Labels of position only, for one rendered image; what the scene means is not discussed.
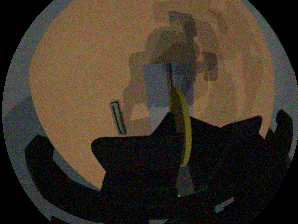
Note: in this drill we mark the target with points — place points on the dark green flat bar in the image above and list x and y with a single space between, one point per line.
111 105

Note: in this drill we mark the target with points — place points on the gold coin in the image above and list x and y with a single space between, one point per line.
180 110

